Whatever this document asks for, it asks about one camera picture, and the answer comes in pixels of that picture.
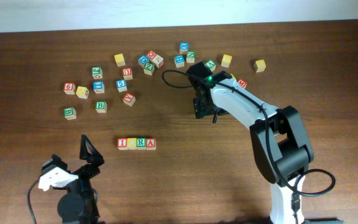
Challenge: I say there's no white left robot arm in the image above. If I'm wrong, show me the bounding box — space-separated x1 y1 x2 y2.
39 134 104 224

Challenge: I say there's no blue H block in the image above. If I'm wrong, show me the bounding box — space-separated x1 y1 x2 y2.
174 55 185 68

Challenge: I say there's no green Z block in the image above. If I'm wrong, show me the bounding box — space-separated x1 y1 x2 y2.
144 63 155 75

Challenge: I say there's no blue I block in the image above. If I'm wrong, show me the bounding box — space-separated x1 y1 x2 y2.
93 81 105 94

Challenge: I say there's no blue 5 block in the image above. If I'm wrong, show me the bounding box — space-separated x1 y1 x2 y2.
116 80 127 92

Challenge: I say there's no red M block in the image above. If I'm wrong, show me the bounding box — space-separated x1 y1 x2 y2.
237 79 247 89

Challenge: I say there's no blue D block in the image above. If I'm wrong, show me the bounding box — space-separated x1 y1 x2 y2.
138 55 149 68

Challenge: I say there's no red C block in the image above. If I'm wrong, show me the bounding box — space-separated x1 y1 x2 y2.
145 50 157 60

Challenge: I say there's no red A block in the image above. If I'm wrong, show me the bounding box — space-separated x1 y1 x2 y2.
146 138 157 150

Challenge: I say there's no red 6 block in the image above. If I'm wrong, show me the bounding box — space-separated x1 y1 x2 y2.
63 82 76 95

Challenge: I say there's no red K block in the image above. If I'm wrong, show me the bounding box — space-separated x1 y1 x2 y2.
122 93 135 106

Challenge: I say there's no red U block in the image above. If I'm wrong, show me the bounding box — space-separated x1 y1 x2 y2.
122 68 133 80

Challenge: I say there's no green V block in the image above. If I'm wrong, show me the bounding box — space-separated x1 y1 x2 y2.
205 60 216 72

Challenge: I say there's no green J block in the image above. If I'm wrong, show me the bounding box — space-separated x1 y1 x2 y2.
91 67 103 79

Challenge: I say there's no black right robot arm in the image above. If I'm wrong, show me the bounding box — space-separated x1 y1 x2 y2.
186 62 314 223

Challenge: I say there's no green b block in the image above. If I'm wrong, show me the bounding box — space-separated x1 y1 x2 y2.
95 101 107 113
63 107 76 120

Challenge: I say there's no yellow block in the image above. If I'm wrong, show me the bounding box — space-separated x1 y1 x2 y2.
221 54 232 68
254 59 266 73
127 138 137 150
114 54 126 67
75 86 89 99

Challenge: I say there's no red number block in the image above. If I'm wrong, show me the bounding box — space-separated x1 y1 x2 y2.
117 138 128 150

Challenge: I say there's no green R block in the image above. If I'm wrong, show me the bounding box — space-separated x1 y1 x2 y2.
136 138 146 150

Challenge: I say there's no tilted red-edged block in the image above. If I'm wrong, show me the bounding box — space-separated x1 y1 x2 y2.
151 55 164 68

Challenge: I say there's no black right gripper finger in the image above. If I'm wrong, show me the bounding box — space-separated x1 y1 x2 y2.
213 106 229 124
193 98 213 119

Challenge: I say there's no blue X block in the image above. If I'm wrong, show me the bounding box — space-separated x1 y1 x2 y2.
179 42 189 54

